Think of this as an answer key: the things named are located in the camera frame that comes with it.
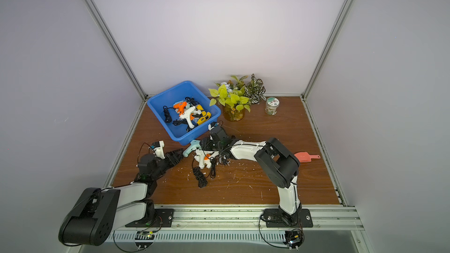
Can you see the yellow glue gun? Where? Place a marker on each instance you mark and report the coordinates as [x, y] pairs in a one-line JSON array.
[[200, 115]]

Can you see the striped dark leaf plant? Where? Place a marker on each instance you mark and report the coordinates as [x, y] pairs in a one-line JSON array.
[[255, 90]]

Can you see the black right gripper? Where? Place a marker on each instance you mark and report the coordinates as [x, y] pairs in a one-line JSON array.
[[214, 146]]

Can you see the aluminium front rail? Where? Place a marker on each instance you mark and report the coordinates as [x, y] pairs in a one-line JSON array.
[[260, 224]]

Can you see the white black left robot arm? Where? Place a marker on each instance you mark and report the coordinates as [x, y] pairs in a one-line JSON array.
[[98, 212]]

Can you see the white orange glue gun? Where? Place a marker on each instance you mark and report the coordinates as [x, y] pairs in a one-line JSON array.
[[204, 158]]

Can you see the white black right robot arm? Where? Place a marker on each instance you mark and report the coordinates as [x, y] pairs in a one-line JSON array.
[[276, 160]]

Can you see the small clear glass jar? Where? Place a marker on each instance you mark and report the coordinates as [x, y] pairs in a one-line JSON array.
[[272, 103]]

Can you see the mint glue gun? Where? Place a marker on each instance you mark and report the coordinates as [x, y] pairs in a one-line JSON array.
[[194, 145]]

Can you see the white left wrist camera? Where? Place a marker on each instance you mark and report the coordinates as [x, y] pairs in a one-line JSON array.
[[158, 149]]

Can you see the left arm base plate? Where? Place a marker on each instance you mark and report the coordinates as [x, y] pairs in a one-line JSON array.
[[160, 217]]

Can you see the green leafy potted plant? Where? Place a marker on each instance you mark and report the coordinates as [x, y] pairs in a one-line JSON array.
[[231, 95]]

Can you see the blue plastic storage box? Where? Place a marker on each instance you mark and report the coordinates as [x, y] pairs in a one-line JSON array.
[[178, 93]]

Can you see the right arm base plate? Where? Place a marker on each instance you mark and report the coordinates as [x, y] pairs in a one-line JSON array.
[[277, 218]]

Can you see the pink plastic scoop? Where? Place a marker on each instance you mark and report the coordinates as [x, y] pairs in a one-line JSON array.
[[304, 157]]

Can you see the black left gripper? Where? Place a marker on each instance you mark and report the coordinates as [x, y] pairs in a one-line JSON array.
[[175, 160]]

